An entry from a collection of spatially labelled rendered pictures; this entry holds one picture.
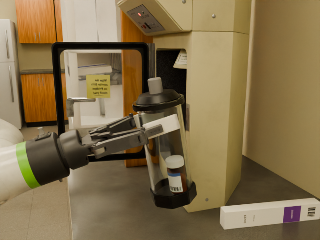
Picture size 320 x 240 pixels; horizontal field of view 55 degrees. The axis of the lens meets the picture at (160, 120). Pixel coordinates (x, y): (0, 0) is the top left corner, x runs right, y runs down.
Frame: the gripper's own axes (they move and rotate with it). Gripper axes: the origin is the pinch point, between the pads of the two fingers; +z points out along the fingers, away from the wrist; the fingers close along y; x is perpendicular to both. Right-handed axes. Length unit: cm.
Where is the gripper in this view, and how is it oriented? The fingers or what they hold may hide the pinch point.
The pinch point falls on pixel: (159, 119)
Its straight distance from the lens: 65.2
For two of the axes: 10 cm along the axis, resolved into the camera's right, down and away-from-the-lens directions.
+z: 9.3, -3.2, 1.9
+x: 2.6, 9.3, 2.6
